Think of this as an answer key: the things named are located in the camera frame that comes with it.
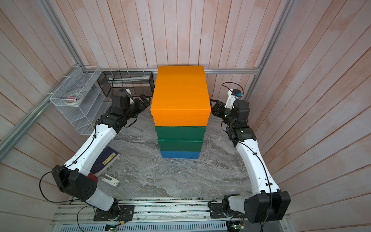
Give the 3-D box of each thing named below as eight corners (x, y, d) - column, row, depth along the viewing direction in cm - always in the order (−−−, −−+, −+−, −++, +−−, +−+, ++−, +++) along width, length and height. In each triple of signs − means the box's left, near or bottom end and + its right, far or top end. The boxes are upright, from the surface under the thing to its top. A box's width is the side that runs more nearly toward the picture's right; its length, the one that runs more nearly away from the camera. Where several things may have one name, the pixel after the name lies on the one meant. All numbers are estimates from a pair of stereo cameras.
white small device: (103, 181, 86) (101, 179, 84) (107, 175, 88) (105, 173, 86) (116, 187, 84) (114, 186, 81) (120, 181, 86) (118, 179, 84)
